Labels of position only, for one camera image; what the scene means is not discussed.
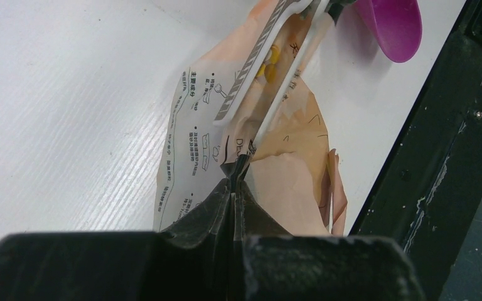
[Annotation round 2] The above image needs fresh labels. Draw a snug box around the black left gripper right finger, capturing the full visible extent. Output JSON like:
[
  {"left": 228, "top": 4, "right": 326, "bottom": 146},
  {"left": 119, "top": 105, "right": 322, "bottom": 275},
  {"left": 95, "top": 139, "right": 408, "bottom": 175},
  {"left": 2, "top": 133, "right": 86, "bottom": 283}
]
[{"left": 232, "top": 182, "right": 426, "bottom": 300}]

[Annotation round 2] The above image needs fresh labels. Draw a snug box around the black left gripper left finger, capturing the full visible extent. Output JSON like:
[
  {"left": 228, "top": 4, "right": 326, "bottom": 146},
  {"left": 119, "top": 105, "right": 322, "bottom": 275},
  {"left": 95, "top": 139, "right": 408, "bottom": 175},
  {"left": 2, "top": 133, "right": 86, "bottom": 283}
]
[{"left": 0, "top": 179, "right": 232, "bottom": 300}]

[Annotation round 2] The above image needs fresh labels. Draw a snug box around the beige cat litter bag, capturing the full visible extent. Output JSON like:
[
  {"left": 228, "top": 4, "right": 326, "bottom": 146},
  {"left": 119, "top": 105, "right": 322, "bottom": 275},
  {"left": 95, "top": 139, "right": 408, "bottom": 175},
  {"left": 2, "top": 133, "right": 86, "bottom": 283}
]
[{"left": 153, "top": 1, "right": 347, "bottom": 236}]

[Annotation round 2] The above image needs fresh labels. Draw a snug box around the white bag clip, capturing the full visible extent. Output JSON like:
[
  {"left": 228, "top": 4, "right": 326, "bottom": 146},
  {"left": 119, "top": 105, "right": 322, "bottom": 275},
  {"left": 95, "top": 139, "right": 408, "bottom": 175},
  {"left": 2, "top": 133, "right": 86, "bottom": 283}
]
[{"left": 213, "top": 1, "right": 339, "bottom": 163}]

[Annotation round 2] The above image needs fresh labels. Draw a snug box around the purple litter scoop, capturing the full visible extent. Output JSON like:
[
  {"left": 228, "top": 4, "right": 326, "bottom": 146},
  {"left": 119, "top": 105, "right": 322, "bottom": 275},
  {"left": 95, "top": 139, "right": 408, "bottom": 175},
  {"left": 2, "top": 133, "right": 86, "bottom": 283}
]
[{"left": 353, "top": 0, "right": 422, "bottom": 63}]

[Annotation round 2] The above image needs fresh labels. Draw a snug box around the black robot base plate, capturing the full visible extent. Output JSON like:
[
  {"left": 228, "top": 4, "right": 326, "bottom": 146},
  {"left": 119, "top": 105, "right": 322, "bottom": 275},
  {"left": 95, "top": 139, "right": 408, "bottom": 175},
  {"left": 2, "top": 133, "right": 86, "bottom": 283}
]
[{"left": 351, "top": 1, "right": 482, "bottom": 300}]

